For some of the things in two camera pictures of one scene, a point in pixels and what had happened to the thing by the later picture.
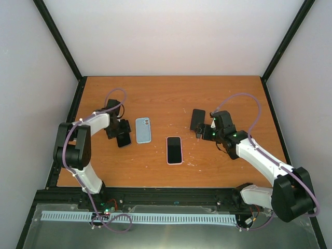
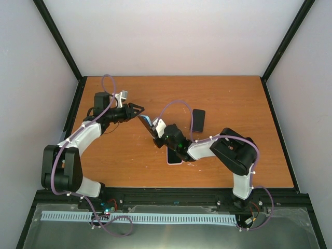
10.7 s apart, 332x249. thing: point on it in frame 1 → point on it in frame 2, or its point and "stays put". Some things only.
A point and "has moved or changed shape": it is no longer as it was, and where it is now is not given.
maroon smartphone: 198,116 stays put
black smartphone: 174,154 stays put
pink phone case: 167,151 stays put
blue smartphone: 123,139 → 147,119
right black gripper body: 208,136 → 158,144
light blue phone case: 143,130 has moved or changed shape
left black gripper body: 115,129 → 124,116
